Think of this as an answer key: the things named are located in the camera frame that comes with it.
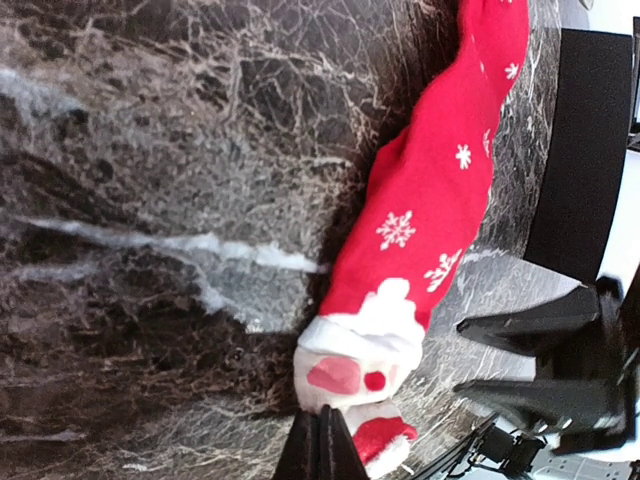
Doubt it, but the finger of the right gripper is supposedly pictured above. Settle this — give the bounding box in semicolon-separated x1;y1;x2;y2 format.
453;379;625;435
456;286;600;357

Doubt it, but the black display box glass lid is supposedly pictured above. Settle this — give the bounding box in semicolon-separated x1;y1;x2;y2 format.
524;29;633;283

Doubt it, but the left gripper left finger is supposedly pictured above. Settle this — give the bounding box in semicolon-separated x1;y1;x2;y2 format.
272;405;330;480

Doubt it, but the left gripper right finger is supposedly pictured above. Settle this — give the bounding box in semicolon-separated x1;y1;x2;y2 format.
327;408;368;480

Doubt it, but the red Santa Christmas sock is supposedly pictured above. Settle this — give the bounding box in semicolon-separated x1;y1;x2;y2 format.
293;0;530;479

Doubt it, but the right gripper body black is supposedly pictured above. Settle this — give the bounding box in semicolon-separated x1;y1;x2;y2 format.
553;276;639;453

